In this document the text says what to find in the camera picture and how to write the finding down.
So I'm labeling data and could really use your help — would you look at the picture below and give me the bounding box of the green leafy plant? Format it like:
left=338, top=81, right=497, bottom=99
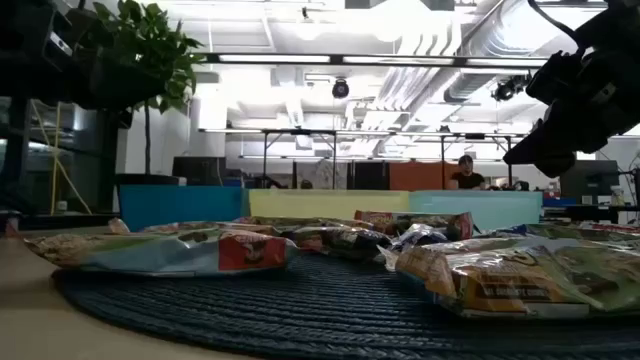
left=79, top=0, right=207, bottom=176

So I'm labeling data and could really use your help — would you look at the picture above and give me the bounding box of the blue plastic bin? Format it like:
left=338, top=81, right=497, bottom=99
left=118, top=184, right=250, bottom=233

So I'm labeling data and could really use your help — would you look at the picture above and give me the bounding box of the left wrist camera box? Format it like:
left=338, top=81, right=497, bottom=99
left=43, top=30, right=75, bottom=57

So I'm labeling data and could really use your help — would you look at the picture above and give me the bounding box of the black metal rig frame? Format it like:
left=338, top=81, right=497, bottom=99
left=439, top=131, right=514, bottom=189
left=259, top=128, right=339, bottom=190

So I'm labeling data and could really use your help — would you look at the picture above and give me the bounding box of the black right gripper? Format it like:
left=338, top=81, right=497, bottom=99
left=503, top=7, right=616, bottom=179

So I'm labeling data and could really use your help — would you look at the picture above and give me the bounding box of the yellow plastic bin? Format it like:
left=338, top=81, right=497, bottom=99
left=247, top=188, right=411, bottom=224

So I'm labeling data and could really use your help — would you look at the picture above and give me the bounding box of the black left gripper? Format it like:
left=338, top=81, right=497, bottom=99
left=43, top=0, right=169, bottom=111

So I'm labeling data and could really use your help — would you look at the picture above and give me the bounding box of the black ceiling spotlight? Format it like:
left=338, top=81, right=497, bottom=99
left=491, top=71, right=534, bottom=104

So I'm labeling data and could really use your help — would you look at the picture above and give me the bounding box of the round dark blue woven mat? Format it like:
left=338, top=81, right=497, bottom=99
left=51, top=249, right=640, bottom=360

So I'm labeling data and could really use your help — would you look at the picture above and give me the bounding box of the black computer monitor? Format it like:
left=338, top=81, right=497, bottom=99
left=171, top=155, right=228, bottom=187
left=558, top=159, right=620, bottom=200

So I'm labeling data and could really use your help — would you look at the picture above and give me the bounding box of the teal plastic bin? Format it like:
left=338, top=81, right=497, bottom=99
left=408, top=189, right=544, bottom=232

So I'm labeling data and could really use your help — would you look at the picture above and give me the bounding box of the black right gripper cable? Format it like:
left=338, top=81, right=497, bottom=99
left=527, top=0, right=586, bottom=51

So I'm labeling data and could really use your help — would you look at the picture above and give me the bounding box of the orange partition panel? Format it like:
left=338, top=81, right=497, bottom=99
left=388, top=161, right=461, bottom=192

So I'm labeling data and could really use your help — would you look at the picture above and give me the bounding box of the yellow hanging strap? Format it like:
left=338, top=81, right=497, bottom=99
left=29, top=101, right=94, bottom=216

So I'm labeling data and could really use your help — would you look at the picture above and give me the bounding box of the red blue granola bar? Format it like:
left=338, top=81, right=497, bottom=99
left=22, top=227, right=300, bottom=279
left=353, top=209, right=475, bottom=242

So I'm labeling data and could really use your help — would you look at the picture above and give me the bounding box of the long ceiling light bar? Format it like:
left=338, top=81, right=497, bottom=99
left=192, top=51, right=551, bottom=70

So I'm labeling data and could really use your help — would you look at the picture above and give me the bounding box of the person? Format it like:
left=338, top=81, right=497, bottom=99
left=447, top=154, right=487, bottom=192

